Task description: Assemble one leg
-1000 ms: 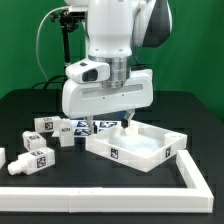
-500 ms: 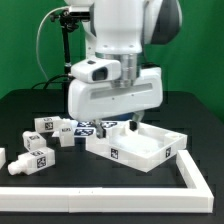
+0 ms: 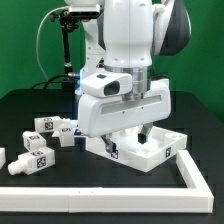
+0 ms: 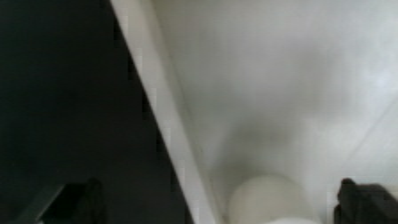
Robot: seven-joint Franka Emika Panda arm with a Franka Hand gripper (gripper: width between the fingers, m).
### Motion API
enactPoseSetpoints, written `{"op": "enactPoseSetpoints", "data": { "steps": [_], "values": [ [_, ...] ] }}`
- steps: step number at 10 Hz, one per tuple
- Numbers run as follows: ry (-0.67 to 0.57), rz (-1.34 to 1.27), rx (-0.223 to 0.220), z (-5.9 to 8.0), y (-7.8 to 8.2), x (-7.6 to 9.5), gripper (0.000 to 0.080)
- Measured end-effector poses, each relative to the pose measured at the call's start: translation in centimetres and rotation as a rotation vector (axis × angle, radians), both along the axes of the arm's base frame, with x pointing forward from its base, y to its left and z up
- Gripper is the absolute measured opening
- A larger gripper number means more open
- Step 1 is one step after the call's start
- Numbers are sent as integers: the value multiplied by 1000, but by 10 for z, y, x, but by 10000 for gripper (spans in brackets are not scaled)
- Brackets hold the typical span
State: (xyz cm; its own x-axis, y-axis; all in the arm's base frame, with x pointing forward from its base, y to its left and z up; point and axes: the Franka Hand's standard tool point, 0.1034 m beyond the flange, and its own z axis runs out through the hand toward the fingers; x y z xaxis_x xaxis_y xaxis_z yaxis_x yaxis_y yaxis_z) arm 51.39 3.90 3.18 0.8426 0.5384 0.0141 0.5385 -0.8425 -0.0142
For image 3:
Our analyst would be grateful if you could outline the white L-shaped obstacle fence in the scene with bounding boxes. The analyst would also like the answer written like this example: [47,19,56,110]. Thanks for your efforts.
[0,150,214,213]

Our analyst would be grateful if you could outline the grey cable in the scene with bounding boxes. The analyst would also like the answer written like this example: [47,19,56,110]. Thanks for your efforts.
[35,5,70,83]

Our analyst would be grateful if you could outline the green backdrop curtain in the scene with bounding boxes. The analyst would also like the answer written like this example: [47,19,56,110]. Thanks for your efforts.
[0,0,224,121]

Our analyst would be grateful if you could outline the white square tabletop part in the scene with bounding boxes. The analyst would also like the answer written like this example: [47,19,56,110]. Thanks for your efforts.
[86,126,187,172]

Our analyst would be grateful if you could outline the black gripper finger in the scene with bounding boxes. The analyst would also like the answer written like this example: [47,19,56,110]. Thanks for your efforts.
[138,123,153,144]
[101,134,116,154]

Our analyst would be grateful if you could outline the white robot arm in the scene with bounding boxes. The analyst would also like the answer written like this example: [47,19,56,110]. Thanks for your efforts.
[78,0,191,154]

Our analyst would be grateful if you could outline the white fiducial marker sheet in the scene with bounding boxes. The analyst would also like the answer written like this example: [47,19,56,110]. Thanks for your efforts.
[52,120,86,137]

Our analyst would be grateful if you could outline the white block at left edge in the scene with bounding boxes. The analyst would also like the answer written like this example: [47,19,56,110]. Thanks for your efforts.
[0,148,6,169]

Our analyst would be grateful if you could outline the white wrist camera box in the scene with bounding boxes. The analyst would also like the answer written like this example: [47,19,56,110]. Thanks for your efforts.
[81,72,132,98]

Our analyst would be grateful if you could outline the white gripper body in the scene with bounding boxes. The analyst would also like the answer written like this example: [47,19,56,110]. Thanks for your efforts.
[78,79,171,137]

